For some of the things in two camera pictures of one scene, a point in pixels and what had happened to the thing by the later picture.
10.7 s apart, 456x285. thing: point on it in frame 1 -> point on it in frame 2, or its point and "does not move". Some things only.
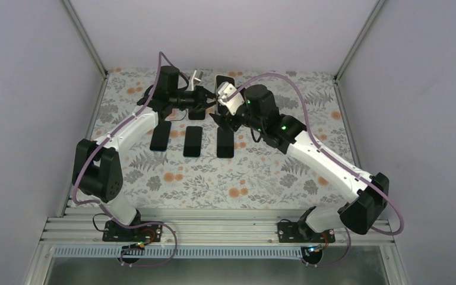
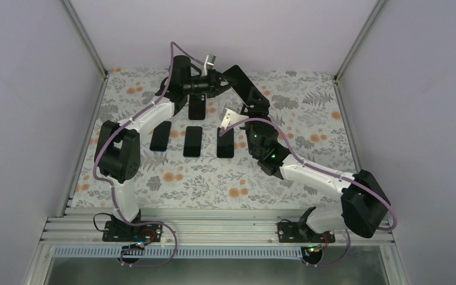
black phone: [161, 136] does not move
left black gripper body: [189, 102] -> [209, 87]
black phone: [193, 141] does not move
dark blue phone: [225, 143] does not move
